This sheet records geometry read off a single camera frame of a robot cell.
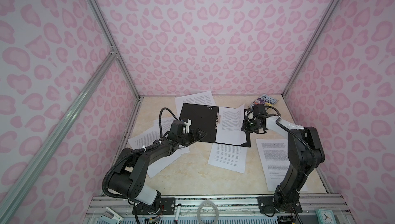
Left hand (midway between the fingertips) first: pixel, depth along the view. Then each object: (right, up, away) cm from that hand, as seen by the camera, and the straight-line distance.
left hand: (203, 134), depth 87 cm
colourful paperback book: (+45, +21, +29) cm, 58 cm away
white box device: (-42, -34, -18) cm, 57 cm away
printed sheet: (+19, +2, +14) cm, 23 cm away
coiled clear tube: (+3, -31, -13) cm, 34 cm away
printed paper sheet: (+1, +22, +32) cm, 39 cm away
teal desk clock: (+55, -34, -19) cm, 67 cm away
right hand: (+24, +3, +9) cm, 26 cm away
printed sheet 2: (+17, -14, +3) cm, 22 cm away
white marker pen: (-12, -34, -17) cm, 40 cm away
